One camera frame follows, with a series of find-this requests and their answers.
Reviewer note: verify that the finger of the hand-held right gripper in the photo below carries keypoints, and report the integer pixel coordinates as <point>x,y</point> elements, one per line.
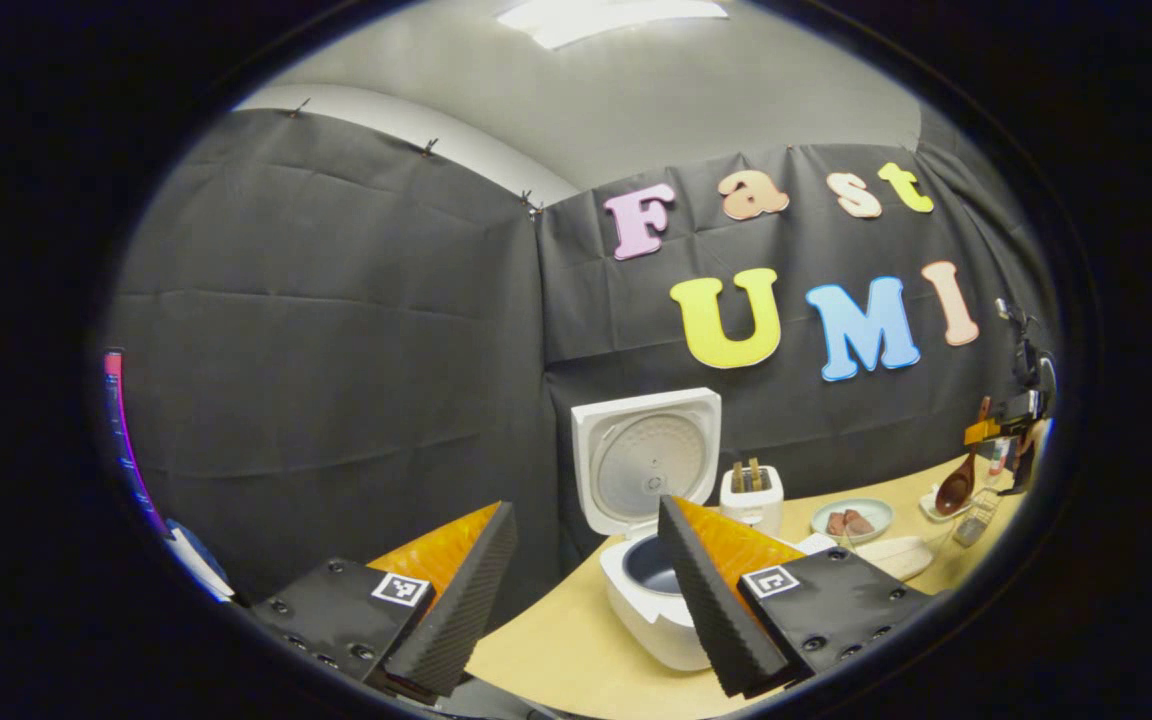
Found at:
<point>981,433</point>

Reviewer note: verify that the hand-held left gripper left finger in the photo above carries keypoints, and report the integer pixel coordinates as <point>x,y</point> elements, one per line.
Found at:
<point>466,610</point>

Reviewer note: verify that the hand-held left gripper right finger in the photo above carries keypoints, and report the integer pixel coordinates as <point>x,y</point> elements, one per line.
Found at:
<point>711,610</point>

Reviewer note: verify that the brown wooden spoon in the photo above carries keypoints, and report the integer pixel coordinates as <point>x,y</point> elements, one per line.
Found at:
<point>954,492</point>

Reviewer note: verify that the white divided rice dish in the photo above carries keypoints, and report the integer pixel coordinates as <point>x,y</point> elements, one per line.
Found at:
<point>928,505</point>

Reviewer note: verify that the white rice cooker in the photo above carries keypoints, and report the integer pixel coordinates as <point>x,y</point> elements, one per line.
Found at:
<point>646,460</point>

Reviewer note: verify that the white toaster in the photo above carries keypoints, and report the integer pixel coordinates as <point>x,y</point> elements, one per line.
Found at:
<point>751,510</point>

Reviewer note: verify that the white flat board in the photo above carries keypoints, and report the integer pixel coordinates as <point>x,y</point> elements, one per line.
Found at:
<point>816,544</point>

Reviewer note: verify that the pale green plate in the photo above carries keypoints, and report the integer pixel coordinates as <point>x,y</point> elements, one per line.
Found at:
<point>881,512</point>

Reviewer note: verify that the brown bread slice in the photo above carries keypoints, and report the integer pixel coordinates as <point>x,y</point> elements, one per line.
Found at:
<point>737,477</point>
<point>754,474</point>

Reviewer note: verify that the reddish meat piece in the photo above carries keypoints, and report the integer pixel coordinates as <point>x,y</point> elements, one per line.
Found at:
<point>835,524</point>
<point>858,523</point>

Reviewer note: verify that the cream rounded board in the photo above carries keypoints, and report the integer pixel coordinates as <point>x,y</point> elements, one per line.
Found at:
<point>891,558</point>

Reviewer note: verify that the white paper sheets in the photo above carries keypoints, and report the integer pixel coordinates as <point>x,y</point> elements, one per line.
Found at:
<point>198,565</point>

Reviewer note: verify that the blue cloth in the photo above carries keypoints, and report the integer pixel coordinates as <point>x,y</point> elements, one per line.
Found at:
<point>191,535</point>

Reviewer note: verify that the black backdrop cloth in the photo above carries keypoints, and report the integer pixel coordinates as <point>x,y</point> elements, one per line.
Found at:
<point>336,350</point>

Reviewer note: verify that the computer monitor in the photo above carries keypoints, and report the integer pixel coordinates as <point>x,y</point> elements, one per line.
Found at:
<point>121,440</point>

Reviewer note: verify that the ceiling light panel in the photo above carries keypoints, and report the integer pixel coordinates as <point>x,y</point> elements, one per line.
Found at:
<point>606,15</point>

